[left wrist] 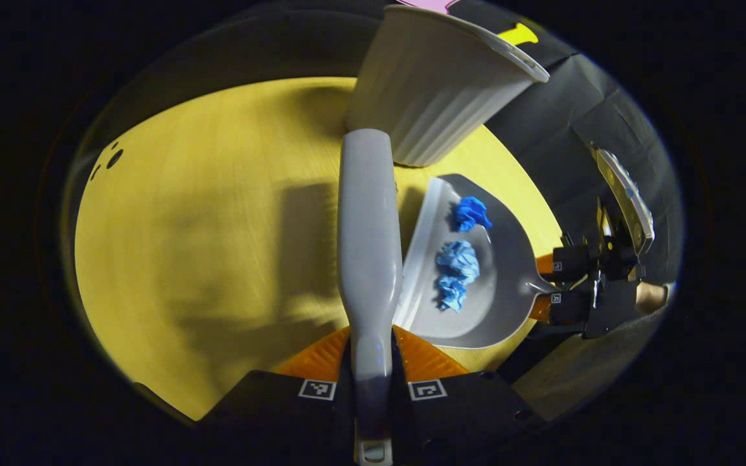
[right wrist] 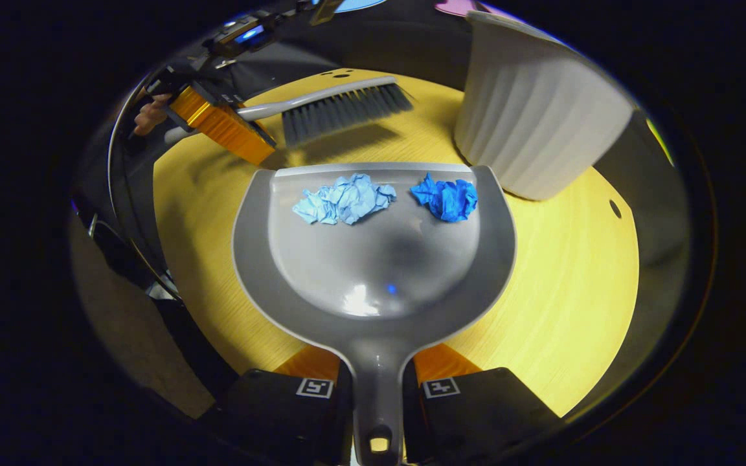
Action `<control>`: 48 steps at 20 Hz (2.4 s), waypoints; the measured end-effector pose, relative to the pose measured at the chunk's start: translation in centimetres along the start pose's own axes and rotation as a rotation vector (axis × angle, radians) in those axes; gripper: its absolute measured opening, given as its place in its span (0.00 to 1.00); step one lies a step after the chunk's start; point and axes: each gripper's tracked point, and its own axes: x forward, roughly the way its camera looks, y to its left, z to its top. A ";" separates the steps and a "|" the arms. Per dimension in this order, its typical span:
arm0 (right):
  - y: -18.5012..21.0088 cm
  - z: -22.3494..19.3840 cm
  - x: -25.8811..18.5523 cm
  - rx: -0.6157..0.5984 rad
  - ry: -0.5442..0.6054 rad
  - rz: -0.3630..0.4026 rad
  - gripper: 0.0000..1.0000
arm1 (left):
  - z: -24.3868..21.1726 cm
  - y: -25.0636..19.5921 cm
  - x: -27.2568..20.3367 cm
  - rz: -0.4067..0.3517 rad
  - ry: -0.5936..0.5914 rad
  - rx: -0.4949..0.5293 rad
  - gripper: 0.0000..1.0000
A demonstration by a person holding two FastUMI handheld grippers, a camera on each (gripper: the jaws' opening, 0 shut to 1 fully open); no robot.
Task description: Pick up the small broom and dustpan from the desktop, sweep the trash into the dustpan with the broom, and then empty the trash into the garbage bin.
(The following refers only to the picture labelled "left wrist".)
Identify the white ribbed garbage bin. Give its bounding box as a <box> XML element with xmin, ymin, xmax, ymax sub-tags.
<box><xmin>345</xmin><ymin>5</ymin><xmax>550</xmax><ymax>168</ymax></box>

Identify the grey dustpan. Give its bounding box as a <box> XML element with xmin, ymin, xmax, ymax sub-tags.
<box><xmin>392</xmin><ymin>173</ymin><xmax>559</xmax><ymax>350</ymax></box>

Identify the small grey broom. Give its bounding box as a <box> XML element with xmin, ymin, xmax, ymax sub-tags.
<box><xmin>337</xmin><ymin>128</ymin><xmax>405</xmax><ymax>466</ymax></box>

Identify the large light blue paper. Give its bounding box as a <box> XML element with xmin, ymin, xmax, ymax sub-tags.
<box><xmin>436</xmin><ymin>241</ymin><xmax>481</xmax><ymax>285</ymax></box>

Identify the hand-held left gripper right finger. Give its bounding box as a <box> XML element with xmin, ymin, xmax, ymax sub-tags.
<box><xmin>390</xmin><ymin>326</ymin><xmax>546</xmax><ymax>466</ymax></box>

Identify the dark blue paper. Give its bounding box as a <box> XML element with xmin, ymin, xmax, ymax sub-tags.
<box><xmin>455</xmin><ymin>196</ymin><xmax>493</xmax><ymax>232</ymax></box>

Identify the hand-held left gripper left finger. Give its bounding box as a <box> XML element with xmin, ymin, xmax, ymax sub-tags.
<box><xmin>199</xmin><ymin>327</ymin><xmax>355</xmax><ymax>466</ymax></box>

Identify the small light blue paper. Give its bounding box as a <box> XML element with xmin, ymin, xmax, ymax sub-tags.
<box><xmin>438</xmin><ymin>277</ymin><xmax>469</xmax><ymax>313</ymax></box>

